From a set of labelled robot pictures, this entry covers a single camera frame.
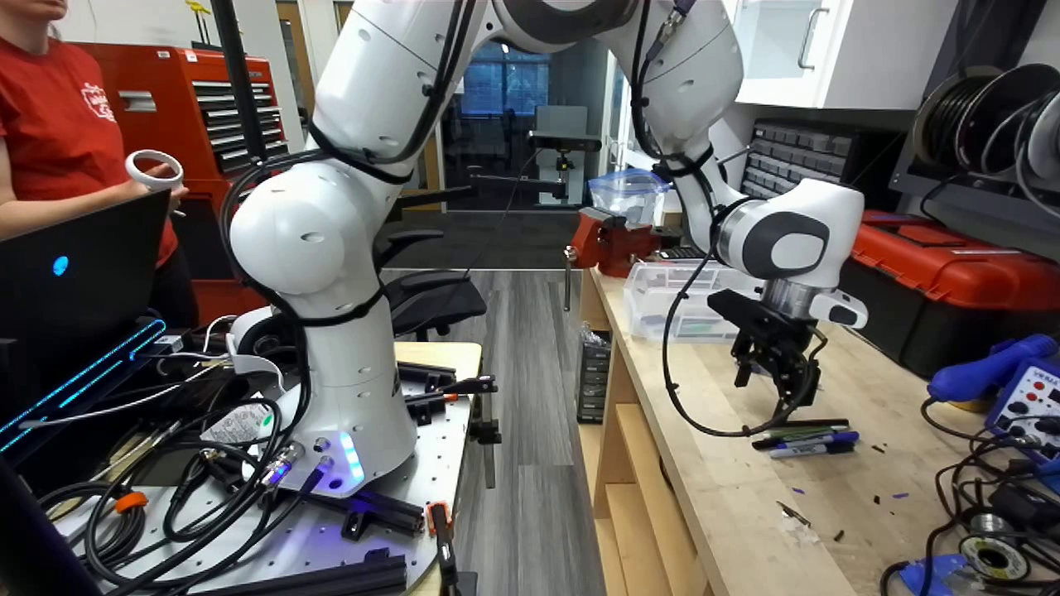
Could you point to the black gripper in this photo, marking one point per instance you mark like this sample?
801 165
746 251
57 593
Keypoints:
776 347

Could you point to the black pen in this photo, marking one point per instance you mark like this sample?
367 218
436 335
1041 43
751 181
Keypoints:
815 423

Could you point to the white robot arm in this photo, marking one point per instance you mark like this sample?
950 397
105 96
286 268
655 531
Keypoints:
308 231

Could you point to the green black marker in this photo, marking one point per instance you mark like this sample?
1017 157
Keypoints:
778 437

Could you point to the blue marker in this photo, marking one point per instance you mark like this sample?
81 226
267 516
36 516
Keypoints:
838 443

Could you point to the red black toolbox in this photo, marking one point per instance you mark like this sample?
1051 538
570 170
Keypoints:
937 295

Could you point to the red bench vise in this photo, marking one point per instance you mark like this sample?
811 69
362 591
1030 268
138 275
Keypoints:
607 242

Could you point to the small parts drawer cabinet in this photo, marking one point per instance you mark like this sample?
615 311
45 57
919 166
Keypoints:
783 152

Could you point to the clear lidded container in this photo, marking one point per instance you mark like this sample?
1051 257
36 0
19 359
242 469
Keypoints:
635 193

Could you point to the blue soldering station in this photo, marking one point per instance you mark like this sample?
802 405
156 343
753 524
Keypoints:
1025 384

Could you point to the white overhead cabinet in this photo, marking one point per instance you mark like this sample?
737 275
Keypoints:
838 53

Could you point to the black office chair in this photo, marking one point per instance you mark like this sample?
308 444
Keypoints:
428 298

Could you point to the white VR controller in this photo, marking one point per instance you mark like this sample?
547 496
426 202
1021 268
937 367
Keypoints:
154 166

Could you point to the red tool chest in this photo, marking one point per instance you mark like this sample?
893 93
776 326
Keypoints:
179 99

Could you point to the black laptop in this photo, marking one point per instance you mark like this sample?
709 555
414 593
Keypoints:
81 279

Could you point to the person in red shirt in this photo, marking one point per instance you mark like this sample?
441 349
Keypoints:
60 148

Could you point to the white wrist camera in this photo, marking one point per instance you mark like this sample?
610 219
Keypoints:
838 308

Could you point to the black wire spools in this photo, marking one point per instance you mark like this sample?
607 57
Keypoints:
974 116

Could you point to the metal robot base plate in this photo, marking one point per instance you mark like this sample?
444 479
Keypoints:
393 534

